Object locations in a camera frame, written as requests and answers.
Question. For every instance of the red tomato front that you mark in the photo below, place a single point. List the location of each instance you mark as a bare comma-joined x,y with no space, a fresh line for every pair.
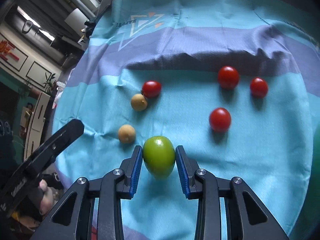
220,120

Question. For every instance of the left hand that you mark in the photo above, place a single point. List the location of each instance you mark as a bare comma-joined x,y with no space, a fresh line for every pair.
47,201

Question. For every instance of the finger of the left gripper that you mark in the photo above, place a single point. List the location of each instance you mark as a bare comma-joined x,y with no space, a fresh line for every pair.
29,173

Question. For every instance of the red tomato back right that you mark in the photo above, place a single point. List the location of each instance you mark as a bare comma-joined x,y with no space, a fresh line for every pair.
258,87

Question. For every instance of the upper tan longan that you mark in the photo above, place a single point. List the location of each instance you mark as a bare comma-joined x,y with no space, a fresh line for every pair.
139,102

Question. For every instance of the lower tan longan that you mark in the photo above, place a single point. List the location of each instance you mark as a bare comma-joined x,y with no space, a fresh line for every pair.
126,134

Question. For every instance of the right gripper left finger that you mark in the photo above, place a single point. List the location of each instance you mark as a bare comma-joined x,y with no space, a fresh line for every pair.
72,216

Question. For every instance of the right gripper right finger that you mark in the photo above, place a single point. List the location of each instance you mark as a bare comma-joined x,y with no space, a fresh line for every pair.
246,215

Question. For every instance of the red cherry tomato with stem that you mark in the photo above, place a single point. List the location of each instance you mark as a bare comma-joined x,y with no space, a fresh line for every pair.
151,89

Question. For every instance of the striped blue tablecloth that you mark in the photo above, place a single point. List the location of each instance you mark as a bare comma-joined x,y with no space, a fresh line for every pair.
272,142

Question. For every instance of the red tomato back middle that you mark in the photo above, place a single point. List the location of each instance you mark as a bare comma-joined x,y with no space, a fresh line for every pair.
228,77

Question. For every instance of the green plum fruit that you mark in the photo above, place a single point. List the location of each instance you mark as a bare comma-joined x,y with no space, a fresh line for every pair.
159,156

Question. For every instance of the red wall decoration frame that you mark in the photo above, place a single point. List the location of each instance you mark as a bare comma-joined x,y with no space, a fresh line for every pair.
11,54

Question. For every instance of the tan longan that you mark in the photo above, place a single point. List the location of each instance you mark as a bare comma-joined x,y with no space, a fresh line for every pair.
139,102
126,134

